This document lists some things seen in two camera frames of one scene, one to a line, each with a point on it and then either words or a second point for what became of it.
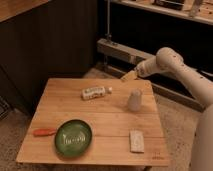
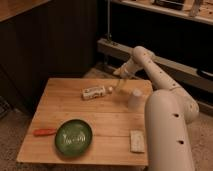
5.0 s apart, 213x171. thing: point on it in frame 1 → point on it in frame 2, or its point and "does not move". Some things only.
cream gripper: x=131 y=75 → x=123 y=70
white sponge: x=137 y=144 does not move
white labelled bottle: x=95 y=92 does not move
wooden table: x=96 y=122 does not move
